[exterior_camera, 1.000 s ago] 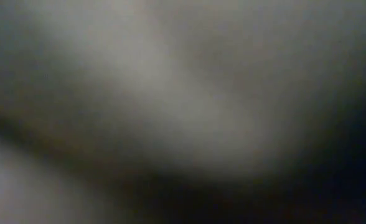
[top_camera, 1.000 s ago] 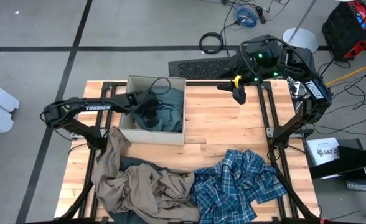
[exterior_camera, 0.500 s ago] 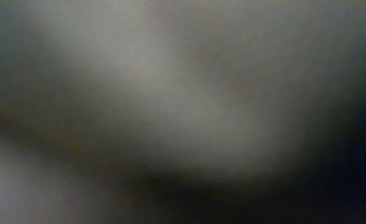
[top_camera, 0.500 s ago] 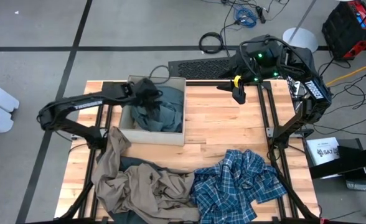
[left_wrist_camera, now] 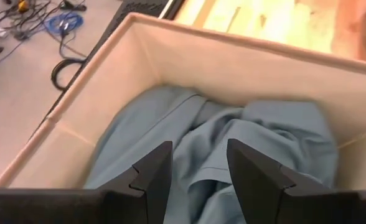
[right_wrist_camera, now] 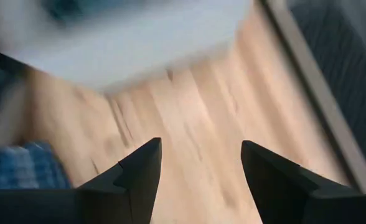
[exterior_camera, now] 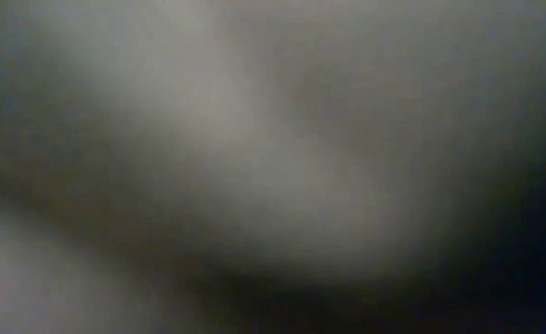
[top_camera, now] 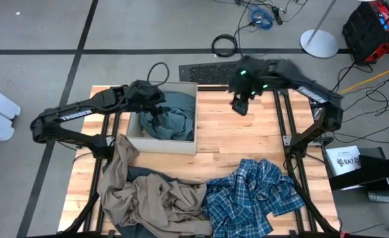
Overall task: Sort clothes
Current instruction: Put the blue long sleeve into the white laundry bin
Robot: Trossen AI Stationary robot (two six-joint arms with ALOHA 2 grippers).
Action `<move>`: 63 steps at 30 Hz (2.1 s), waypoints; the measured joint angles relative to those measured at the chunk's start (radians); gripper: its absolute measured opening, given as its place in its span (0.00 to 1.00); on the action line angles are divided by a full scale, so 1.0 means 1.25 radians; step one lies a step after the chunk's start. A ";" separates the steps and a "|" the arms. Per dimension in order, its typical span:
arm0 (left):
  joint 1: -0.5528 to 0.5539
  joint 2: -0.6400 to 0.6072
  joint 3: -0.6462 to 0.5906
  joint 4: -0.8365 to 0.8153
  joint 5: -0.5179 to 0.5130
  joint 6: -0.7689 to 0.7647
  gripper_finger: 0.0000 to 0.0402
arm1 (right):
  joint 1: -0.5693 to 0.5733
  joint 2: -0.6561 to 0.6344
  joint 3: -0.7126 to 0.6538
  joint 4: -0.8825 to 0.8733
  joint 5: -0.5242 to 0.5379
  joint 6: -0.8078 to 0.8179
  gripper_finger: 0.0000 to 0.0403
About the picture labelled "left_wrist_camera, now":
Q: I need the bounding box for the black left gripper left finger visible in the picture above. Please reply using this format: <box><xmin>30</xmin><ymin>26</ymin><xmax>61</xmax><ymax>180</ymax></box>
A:
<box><xmin>98</xmin><ymin>140</ymin><xmax>174</xmax><ymax>224</ymax></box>

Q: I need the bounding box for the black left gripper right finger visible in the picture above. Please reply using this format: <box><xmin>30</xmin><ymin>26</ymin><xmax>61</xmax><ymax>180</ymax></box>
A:
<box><xmin>226</xmin><ymin>138</ymin><xmax>330</xmax><ymax>224</ymax></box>

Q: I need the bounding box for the light blue garment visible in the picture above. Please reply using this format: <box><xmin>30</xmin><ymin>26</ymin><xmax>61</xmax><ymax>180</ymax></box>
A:
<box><xmin>83</xmin><ymin>85</ymin><xmax>339</xmax><ymax>224</ymax></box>

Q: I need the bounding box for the beige fabric storage box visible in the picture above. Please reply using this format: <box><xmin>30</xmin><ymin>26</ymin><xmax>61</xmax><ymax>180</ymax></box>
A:
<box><xmin>0</xmin><ymin>12</ymin><xmax>366</xmax><ymax>190</ymax></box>

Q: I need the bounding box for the black perforated floor mat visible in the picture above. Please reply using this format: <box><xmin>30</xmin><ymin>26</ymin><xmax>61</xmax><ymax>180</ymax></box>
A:
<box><xmin>86</xmin><ymin>0</ymin><xmax>171</xmax><ymax>60</ymax></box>

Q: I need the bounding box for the black power strip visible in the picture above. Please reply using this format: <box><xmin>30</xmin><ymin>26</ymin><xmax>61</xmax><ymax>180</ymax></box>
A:
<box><xmin>60</xmin><ymin>0</ymin><xmax>87</xmax><ymax>12</ymax></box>

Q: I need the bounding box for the yellow plug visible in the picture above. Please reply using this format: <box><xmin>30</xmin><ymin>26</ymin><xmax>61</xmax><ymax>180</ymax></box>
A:
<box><xmin>17</xmin><ymin>0</ymin><xmax>30</xmax><ymax>13</ymax></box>

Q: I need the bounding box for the black coiled cable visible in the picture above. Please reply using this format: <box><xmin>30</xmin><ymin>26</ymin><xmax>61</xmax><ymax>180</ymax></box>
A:
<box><xmin>50</xmin><ymin>57</ymin><xmax>87</xmax><ymax>93</ymax></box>

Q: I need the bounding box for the black table frame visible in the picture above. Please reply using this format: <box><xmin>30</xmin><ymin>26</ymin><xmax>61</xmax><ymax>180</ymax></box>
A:
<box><xmin>159</xmin><ymin>0</ymin><xmax>187</xmax><ymax>20</ymax></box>

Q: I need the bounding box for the blue coiled cable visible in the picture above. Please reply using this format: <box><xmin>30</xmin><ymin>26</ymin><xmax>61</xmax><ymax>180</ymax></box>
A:
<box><xmin>42</xmin><ymin>12</ymin><xmax>85</xmax><ymax>35</ymax></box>

